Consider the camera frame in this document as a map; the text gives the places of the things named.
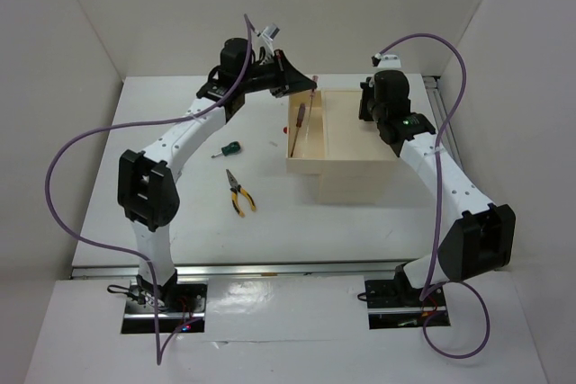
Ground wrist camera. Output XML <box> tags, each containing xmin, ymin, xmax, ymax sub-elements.
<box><xmin>371</xmin><ymin>53</ymin><xmax>401</xmax><ymax>70</ymax></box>
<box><xmin>257</xmin><ymin>23</ymin><xmax>280</xmax><ymax>51</ymax></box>

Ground yellow black pliers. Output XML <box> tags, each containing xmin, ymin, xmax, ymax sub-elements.
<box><xmin>226</xmin><ymin>169</ymin><xmax>257</xmax><ymax>218</ymax></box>

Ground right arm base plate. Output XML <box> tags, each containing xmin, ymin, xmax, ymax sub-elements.
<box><xmin>356</xmin><ymin>280</ymin><xmax>451</xmax><ymax>330</ymax></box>

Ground green stubby screwdriver orange cap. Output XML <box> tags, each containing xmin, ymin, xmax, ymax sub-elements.
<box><xmin>211</xmin><ymin>141</ymin><xmax>242</xmax><ymax>158</ymax></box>

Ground beige drawer cabinet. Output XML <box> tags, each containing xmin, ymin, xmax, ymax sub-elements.
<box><xmin>318</xmin><ymin>89</ymin><xmax>399</xmax><ymax>205</ymax></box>

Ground beige top drawer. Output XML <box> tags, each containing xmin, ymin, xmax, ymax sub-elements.
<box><xmin>285</xmin><ymin>91</ymin><xmax>326</xmax><ymax>174</ymax></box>

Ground aluminium side rail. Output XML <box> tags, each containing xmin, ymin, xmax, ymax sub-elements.
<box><xmin>422</xmin><ymin>76</ymin><xmax>461</xmax><ymax>165</ymax></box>

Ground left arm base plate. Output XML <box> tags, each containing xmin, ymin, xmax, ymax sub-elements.
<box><xmin>106</xmin><ymin>282</ymin><xmax>208</xmax><ymax>335</ymax></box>

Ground aluminium front rail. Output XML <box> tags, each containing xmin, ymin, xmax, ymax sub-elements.
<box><xmin>70</xmin><ymin>260</ymin><xmax>401</xmax><ymax>280</ymax></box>

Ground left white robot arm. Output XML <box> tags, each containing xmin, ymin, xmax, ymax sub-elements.
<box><xmin>117</xmin><ymin>38</ymin><xmax>317</xmax><ymax>311</ymax></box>

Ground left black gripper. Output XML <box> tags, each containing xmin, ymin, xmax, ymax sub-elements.
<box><xmin>238</xmin><ymin>49</ymin><xmax>313</xmax><ymax>98</ymax></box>

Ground red long thin screwdriver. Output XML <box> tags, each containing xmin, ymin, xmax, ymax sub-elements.
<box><xmin>304</xmin><ymin>75</ymin><xmax>319</xmax><ymax>144</ymax></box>

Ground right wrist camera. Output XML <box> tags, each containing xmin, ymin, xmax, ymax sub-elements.
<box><xmin>371</xmin><ymin>53</ymin><xmax>401</xmax><ymax>70</ymax></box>

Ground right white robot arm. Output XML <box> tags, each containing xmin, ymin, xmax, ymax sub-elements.
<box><xmin>359</xmin><ymin>69</ymin><xmax>516</xmax><ymax>306</ymax></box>

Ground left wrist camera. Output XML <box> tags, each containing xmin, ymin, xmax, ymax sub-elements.
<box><xmin>257</xmin><ymin>23</ymin><xmax>280</xmax><ymax>51</ymax></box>

